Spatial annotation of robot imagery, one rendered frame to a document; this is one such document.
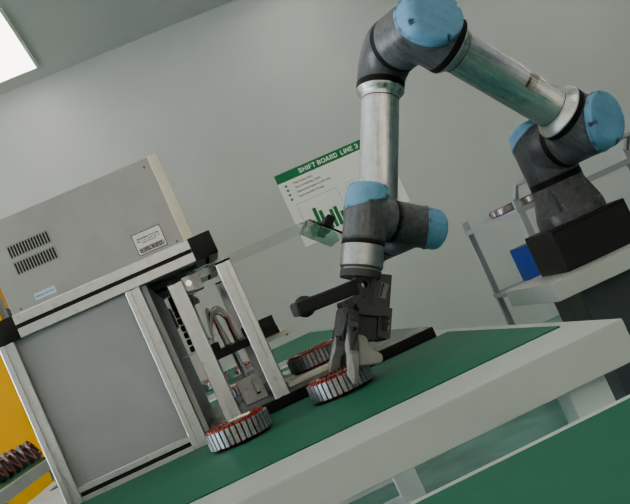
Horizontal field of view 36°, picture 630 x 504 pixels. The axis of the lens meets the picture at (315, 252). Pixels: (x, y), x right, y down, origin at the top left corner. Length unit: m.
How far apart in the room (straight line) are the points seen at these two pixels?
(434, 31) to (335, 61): 5.95
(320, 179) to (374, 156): 5.67
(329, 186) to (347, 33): 1.24
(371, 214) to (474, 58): 0.41
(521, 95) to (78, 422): 1.05
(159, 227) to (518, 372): 1.04
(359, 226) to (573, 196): 0.61
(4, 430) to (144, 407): 3.83
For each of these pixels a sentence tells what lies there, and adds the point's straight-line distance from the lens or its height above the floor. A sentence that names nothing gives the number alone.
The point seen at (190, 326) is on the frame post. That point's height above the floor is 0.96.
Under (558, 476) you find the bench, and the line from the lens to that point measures 0.64.
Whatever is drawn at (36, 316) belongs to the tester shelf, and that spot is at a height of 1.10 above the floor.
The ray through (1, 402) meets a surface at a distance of 5.65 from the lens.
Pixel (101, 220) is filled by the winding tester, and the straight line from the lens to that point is 1.99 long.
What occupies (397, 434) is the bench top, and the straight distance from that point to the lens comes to 1.09.
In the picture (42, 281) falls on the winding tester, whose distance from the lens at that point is 2.00.
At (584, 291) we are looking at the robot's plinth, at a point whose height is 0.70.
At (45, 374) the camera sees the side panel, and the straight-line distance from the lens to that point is 1.87.
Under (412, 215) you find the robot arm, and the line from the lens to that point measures 1.68.
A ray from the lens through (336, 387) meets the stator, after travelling 1.58.
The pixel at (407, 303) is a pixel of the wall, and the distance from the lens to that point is 7.52.
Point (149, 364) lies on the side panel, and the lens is 1.85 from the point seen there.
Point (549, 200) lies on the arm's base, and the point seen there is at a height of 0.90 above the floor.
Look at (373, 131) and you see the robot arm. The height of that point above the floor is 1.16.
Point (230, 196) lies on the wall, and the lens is 7.45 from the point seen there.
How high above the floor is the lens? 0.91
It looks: 2 degrees up
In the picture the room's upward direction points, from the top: 24 degrees counter-clockwise
